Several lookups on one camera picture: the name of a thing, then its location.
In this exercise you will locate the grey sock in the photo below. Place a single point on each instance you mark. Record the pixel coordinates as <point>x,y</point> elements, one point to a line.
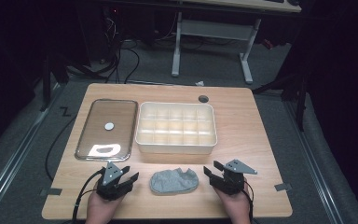
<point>172,182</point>

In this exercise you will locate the dark metal stand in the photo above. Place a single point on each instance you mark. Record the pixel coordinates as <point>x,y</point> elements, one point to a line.
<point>298,90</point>
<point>46,84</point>

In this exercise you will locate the white paper scrap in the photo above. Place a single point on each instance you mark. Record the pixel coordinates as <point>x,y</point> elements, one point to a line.
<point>199,83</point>

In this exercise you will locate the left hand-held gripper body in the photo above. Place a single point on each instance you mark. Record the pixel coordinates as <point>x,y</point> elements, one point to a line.
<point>112,186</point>

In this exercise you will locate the grey tape piece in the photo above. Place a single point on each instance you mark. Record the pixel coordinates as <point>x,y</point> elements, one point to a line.
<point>51,191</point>
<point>283,187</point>

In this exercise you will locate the white-legged background desk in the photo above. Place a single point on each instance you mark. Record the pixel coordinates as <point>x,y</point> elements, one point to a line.
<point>213,29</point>

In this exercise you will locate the metal floor rail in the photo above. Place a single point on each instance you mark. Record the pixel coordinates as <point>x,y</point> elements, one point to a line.
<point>310,161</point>
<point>15,152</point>

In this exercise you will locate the person's right hand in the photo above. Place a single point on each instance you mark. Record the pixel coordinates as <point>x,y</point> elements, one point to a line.
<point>238,207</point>

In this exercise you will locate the white compartment storage box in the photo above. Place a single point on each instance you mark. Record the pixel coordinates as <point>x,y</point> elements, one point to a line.
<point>175,127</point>

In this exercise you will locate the black zigzag tape mark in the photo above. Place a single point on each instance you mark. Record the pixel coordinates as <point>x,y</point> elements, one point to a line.
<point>65,111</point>

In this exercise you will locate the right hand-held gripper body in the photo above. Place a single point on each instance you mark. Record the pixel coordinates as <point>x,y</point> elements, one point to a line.
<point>231,182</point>

